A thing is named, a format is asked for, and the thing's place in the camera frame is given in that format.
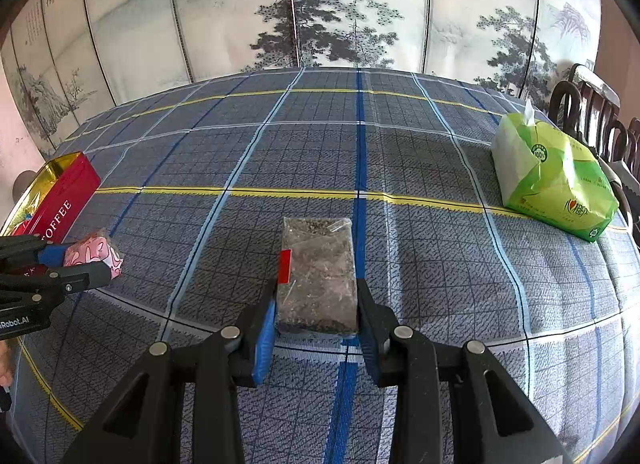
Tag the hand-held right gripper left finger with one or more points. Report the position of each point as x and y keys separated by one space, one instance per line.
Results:
x=264 y=349

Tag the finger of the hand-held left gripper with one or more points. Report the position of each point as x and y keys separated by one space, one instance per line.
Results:
x=75 y=278
x=47 y=255

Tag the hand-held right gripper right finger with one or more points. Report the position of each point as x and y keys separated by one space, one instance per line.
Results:
x=367 y=339

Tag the pink snack packet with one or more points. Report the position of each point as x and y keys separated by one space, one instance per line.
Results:
x=92 y=250

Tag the red tin box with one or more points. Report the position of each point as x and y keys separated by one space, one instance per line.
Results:
x=65 y=199

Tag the dark sesame bar packet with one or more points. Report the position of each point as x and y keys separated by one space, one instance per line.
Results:
x=315 y=274

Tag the person's left hand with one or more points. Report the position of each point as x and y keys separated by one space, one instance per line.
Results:
x=5 y=364

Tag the green tissue pack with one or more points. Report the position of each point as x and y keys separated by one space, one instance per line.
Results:
x=550 y=178

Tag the painted folding screen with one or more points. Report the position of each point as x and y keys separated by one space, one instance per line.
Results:
x=200 y=18

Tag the round grey wall disc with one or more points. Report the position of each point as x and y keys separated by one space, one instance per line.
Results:
x=24 y=182

